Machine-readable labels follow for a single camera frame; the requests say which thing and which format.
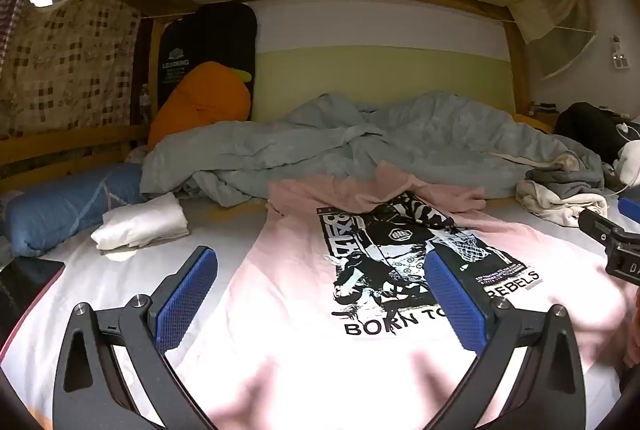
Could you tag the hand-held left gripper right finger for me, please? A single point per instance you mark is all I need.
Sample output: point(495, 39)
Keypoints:
point(455, 305)

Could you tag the white wall socket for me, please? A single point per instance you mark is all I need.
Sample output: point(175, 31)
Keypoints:
point(619, 55)

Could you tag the orange carrot plush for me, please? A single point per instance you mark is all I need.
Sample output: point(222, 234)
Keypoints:
point(200, 103)

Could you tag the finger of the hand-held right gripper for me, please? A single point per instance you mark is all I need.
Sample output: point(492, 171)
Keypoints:
point(602, 230)
point(631, 211)

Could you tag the white folded cloth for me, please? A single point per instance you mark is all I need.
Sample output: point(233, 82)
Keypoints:
point(140, 222)

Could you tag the cream crumpled cloth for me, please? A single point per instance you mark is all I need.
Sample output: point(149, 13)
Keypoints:
point(555, 205)

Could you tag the pink printed T-shirt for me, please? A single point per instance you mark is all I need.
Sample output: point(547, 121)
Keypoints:
point(280, 290)

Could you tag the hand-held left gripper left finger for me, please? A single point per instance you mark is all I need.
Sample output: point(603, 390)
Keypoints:
point(187, 300)

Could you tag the sheer bed net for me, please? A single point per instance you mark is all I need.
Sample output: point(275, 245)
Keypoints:
point(555, 30)

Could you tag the floral checked curtain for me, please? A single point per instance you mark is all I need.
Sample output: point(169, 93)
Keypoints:
point(65, 65)

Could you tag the black printed cushion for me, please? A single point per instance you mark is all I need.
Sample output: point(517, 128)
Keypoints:
point(210, 35)

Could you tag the clear plastic bottle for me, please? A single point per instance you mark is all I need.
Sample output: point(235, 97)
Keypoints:
point(145, 103)

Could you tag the dark flat device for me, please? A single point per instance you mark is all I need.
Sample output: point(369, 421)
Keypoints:
point(25, 285)

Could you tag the blue pillow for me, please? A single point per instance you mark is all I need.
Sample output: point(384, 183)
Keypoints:
point(55, 210)

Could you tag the black bag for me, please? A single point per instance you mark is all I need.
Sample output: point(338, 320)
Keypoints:
point(585, 130)

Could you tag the grey-blue duvet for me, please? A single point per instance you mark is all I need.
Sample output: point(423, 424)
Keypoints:
point(320, 135)

